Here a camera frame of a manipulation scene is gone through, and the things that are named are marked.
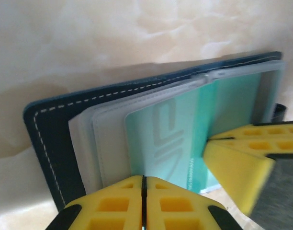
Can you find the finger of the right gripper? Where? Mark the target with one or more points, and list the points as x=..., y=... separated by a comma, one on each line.
x=263, y=131
x=235, y=167

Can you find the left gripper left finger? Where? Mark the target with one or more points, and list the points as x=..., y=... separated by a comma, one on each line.
x=108, y=208

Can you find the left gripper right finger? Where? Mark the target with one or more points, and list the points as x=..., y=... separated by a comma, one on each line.
x=180, y=208

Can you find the green VIP card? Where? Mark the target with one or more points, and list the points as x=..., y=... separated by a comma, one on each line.
x=180, y=129

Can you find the dark blue card holder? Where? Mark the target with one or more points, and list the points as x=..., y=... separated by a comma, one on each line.
x=53, y=134

